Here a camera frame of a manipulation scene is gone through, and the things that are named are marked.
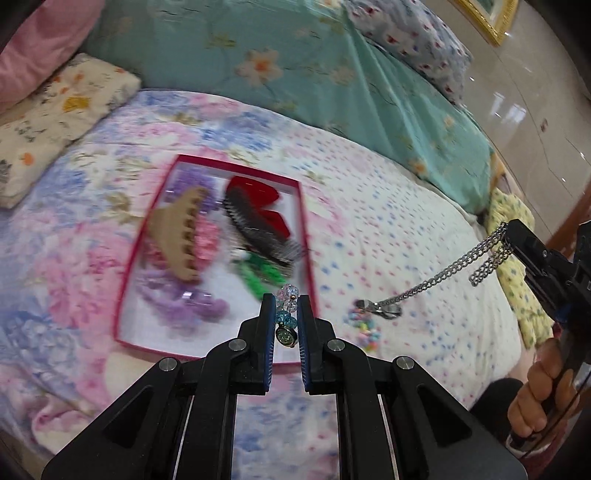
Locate yellow floral cloth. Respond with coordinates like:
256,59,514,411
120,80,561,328
484,188,554,349

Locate lilac fabric scrunchie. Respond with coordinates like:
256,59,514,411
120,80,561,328
135,270,229,329

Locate tan hair claw clip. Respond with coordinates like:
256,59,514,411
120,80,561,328
147,187,207,283

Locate teal floral duvet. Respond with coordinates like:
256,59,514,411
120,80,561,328
83,1,493,214

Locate green hair accessory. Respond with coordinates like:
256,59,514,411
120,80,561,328
233,252,287,300

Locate pink frilly scrunchie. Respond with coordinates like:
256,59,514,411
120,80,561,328
193,214,221,269

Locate purple frilly scrunchie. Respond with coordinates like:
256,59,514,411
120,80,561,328
168,168,223,211

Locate crystal bead bracelet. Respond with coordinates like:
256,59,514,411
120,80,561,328
273,283,304,349

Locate silver chain necklace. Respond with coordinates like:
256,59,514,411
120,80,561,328
353,221,515,320

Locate gold framed picture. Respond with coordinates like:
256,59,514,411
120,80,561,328
453,0,519,47

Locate floral bed sheet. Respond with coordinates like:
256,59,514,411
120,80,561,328
1,91,521,479

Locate pink quilted blanket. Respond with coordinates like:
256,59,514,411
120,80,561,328
1,1,105,111

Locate red jewelry tray box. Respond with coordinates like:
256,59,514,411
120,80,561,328
114,155,314,358

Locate red velvet bow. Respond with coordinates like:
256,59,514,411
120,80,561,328
226,176,290,240

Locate pastel bead bracelet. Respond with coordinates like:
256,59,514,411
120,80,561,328
344,307,384,354

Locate person's right hand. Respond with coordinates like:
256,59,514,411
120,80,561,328
508,339,579,438

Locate black hair comb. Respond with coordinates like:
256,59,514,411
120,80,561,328
222,188,305,266

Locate white patterned pillow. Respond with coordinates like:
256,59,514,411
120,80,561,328
345,0,473,106

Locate cream panda print pillow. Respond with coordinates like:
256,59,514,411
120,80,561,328
1,53,141,209

